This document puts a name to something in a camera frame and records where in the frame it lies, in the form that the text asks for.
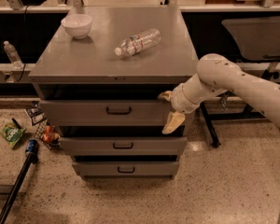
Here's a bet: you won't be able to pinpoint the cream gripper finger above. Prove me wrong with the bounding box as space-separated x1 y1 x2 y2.
158 91 172 102
162 111 186 134

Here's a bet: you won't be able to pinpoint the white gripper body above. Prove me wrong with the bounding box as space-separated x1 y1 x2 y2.
171 83 199 114

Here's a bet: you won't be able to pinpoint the grey top drawer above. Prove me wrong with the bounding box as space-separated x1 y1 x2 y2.
40 100 172 126

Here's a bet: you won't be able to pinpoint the grey drawer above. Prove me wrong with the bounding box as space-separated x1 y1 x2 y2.
60 136 186 156
40 100 172 126
72 161 179 177

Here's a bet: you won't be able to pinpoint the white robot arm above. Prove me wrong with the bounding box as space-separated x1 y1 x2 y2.
161 54 280 224

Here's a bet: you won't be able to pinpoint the grey middle drawer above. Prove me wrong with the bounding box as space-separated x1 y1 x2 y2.
60 136 186 156

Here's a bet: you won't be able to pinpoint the grey bottom drawer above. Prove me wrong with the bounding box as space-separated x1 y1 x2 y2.
72 161 179 177

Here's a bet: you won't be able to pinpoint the grey metal drawer cabinet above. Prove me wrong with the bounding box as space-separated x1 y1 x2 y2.
28 6 205 181

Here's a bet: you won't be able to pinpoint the clear plastic water bottle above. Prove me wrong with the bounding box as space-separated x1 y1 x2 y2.
114 28 161 57

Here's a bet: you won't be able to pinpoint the grey chair seat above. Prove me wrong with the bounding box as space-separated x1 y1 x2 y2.
221 16 280 61

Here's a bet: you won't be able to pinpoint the white ceramic bowl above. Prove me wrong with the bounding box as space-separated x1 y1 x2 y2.
61 14 92 39

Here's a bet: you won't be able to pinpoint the orange snack packet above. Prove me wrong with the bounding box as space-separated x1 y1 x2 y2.
41 126 59 144

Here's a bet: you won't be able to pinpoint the dark snack packet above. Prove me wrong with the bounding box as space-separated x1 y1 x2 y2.
25 108 46 126

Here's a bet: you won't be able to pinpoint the black pole with blue band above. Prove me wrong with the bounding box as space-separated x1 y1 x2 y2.
0 139 39 224

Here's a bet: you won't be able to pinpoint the green snack bag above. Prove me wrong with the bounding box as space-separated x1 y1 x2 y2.
0 123 25 148

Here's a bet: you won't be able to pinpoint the small upright water bottle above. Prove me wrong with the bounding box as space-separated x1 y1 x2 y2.
4 41 23 69

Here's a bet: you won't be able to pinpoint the black table leg frame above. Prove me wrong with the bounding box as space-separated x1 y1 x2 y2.
200 62 279 147

